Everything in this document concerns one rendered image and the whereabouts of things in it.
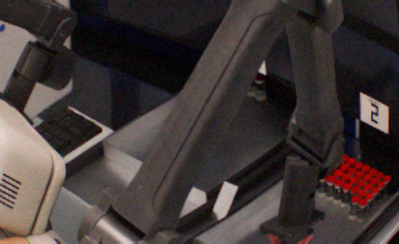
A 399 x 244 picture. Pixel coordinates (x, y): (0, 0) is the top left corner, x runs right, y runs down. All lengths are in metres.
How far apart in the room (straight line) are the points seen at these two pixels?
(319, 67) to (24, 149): 0.40
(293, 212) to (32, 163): 0.50
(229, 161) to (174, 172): 0.86
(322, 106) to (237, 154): 0.63
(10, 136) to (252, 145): 0.93
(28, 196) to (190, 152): 0.23
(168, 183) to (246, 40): 0.17
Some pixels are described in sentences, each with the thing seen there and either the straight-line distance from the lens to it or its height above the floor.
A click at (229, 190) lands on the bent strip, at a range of 1.89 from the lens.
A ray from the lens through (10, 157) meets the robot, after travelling 1.24.
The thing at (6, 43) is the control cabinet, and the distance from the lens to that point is 2.25.
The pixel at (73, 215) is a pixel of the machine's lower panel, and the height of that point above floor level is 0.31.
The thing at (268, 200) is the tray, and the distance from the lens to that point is 1.91.
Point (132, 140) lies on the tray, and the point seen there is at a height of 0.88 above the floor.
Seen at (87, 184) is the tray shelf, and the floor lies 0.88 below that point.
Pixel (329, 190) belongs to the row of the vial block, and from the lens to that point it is 1.90.
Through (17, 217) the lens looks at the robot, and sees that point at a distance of 1.28.
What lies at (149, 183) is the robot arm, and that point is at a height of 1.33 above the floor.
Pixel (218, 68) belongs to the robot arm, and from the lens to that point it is 1.17.
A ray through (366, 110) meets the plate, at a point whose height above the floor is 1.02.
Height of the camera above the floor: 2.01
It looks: 32 degrees down
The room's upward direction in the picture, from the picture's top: 5 degrees counter-clockwise
